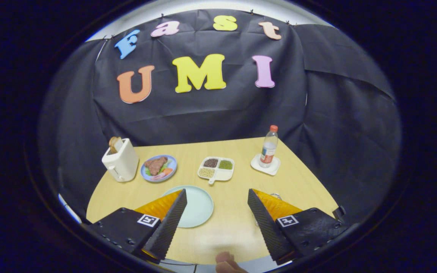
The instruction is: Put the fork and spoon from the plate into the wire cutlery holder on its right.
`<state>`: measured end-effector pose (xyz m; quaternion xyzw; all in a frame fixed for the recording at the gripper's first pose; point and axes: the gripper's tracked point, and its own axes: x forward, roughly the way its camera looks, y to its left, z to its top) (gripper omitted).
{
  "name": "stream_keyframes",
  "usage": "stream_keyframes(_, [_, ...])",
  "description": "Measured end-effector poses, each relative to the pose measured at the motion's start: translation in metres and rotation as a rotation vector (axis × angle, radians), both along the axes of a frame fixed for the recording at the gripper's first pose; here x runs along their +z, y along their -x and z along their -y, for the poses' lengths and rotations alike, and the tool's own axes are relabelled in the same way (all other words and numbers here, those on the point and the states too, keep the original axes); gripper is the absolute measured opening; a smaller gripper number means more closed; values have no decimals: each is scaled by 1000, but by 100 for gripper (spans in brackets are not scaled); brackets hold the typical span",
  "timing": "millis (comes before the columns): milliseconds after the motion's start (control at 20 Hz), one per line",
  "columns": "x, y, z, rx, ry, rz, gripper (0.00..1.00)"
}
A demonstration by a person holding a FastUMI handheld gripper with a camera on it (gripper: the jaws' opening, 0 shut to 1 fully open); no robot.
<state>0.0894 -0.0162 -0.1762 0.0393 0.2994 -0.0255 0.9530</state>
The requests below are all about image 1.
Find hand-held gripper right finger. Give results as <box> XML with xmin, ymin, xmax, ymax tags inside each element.
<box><xmin>247</xmin><ymin>188</ymin><xmax>349</xmax><ymax>266</ymax></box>

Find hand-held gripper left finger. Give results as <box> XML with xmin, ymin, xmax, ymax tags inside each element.
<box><xmin>89</xmin><ymin>189</ymin><xmax>188</xmax><ymax>264</ymax></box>

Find pale green round plate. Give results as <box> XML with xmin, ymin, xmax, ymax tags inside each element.
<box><xmin>162</xmin><ymin>185</ymin><xmax>214</xmax><ymax>229</ymax></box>

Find white square coaster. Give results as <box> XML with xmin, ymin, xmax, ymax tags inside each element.
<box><xmin>250</xmin><ymin>153</ymin><xmax>281</xmax><ymax>176</ymax></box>

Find blue food plate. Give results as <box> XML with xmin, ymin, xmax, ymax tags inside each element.
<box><xmin>140</xmin><ymin>154</ymin><xmax>178</xmax><ymax>183</ymax></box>

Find brown steak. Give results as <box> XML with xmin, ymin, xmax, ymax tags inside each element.
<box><xmin>144</xmin><ymin>156</ymin><xmax>168</xmax><ymax>176</ymax></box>

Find white divided bean dish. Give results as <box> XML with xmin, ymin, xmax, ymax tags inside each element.
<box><xmin>197</xmin><ymin>156</ymin><xmax>235</xmax><ymax>185</ymax></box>

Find clear bottle with red cap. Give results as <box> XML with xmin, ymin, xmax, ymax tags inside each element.
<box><xmin>259</xmin><ymin>125</ymin><xmax>279</xmax><ymax>168</ymax></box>

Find white toaster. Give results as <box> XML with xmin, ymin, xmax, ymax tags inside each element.
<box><xmin>101</xmin><ymin>138</ymin><xmax>140</xmax><ymax>183</ymax></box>

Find brown bread slice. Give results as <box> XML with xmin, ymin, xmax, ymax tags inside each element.
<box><xmin>108</xmin><ymin>136</ymin><xmax>122</xmax><ymax>154</ymax></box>

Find black backdrop cloth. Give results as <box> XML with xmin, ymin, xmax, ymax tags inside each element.
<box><xmin>38</xmin><ymin>8</ymin><xmax>401</xmax><ymax>228</ymax></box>

